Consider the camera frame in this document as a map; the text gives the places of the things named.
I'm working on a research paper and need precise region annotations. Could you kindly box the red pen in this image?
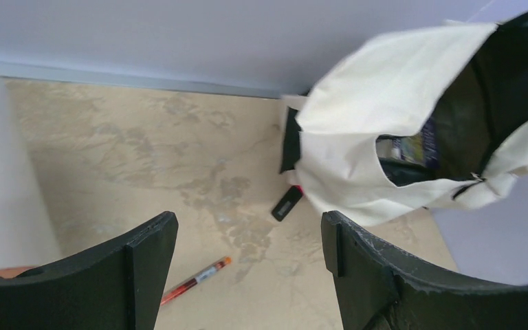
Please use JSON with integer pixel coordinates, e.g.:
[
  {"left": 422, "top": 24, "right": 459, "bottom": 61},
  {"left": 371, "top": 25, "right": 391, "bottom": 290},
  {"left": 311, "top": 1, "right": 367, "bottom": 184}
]
[{"left": 159, "top": 256, "right": 232, "bottom": 307}]

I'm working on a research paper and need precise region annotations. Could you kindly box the beige canvas student backpack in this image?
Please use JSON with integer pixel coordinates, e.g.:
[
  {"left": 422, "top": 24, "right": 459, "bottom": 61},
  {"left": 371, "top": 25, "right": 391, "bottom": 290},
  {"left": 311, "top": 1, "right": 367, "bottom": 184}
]
[{"left": 279, "top": 12, "right": 528, "bottom": 226}]

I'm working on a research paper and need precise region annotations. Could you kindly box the purple treehouse book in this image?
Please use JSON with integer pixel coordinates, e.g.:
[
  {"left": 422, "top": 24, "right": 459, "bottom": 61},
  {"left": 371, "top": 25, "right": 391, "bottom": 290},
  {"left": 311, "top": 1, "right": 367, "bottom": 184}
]
[{"left": 376, "top": 118, "right": 440, "bottom": 169}]

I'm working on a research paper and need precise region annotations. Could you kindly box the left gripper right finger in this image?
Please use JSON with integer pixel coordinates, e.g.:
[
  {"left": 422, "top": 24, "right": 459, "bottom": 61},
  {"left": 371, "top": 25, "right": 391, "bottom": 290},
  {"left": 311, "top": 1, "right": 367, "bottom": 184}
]
[{"left": 321, "top": 211, "right": 528, "bottom": 329}]

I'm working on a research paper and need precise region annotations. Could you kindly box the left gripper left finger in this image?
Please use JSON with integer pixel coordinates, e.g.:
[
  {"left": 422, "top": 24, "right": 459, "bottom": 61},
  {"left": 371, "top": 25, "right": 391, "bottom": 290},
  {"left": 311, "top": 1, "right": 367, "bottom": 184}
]
[{"left": 0, "top": 212, "right": 178, "bottom": 329}]

